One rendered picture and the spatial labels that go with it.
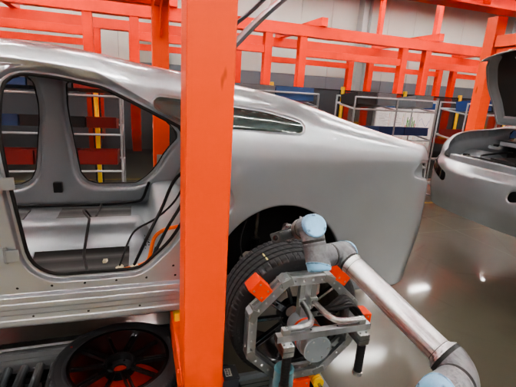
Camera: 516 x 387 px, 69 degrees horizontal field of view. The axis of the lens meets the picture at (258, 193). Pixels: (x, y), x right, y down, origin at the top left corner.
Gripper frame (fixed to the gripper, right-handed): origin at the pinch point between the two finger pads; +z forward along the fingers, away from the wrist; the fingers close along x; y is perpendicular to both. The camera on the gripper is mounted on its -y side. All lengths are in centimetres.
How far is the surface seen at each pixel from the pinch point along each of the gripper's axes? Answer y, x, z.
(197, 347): -49, -34, -9
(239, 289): -24.8, -18.9, 7.0
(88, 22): -91, 436, 446
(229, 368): -34, -62, 49
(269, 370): -20, -58, 13
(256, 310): -21.4, -28.5, -2.4
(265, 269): -12.2, -13.1, 0.0
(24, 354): -143, -27, 90
